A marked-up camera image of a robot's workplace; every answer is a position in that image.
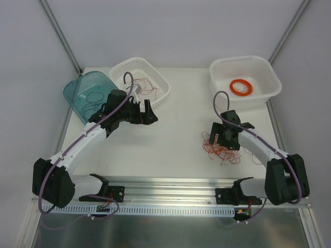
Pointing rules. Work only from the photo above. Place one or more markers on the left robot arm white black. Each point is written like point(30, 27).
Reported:
point(52, 178)

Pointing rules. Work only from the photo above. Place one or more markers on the white perforated plastic basket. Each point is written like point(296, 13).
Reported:
point(154, 86)

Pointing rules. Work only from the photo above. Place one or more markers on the left aluminium frame post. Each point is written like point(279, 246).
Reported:
point(60, 35)

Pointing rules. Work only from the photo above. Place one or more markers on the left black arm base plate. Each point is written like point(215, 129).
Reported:
point(115, 192)

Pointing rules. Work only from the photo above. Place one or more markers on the white slotted cable duct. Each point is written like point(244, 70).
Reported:
point(209, 211)

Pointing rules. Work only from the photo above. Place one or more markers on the teal transparent plastic bin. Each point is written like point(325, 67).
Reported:
point(88, 93)

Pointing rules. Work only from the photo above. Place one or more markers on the right aluminium frame post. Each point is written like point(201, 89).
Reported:
point(289, 29)

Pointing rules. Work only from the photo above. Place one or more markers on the white deep plastic tub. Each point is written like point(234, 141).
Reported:
point(250, 81)

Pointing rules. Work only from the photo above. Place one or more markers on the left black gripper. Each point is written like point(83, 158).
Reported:
point(142, 112)

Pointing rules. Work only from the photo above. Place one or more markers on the aluminium frame post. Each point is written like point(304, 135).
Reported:
point(60, 35)
point(289, 29)

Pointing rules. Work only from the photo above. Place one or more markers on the aluminium mounting rail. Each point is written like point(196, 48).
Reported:
point(168, 190)

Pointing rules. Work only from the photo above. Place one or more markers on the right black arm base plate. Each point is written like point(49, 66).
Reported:
point(230, 196)

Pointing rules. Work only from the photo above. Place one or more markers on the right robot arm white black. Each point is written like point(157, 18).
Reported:
point(285, 180)

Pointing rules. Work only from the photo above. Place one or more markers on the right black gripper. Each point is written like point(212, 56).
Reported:
point(222, 137)

